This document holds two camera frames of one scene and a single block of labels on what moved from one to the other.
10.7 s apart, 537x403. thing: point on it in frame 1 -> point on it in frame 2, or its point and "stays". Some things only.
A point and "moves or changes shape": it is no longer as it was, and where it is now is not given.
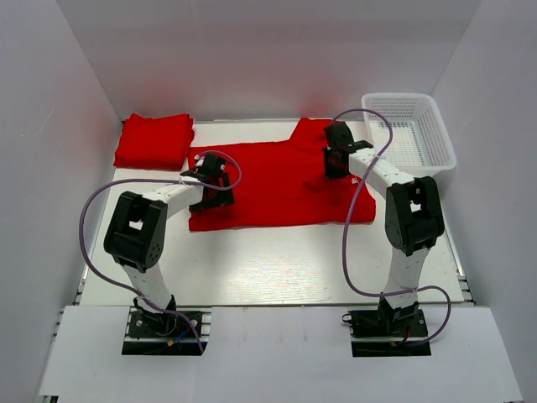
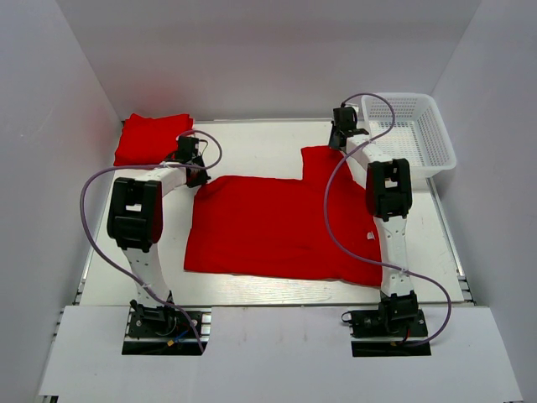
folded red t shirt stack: [159, 143] stays
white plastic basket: [419, 142] stays
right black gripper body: [332, 171] -> [333, 139]
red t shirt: [284, 184] moves or changes shape
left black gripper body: [216, 181] -> [201, 177]
